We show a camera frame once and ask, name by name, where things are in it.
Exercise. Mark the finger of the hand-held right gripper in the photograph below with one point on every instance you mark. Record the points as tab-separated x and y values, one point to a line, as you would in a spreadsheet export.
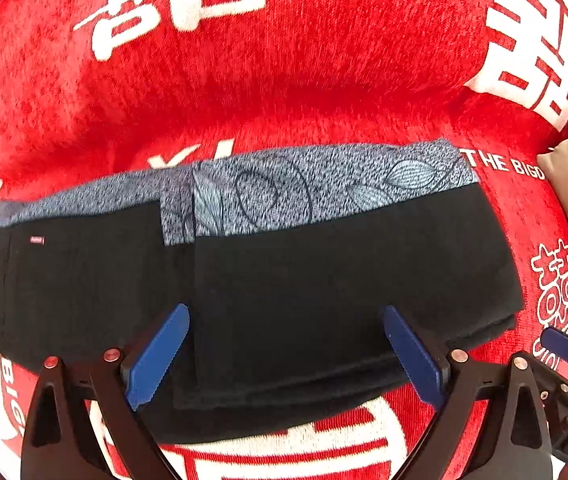
566	347
556	390

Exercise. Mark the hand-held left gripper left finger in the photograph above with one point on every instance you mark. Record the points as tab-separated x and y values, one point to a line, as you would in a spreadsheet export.
156	355

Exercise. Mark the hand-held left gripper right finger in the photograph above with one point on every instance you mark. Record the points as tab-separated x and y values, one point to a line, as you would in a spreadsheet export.
413	355

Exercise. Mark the black pants with blue stripes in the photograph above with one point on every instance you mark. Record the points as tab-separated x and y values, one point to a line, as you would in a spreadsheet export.
289	280

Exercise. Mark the red printed blanket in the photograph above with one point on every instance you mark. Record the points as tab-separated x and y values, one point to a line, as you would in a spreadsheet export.
289	70

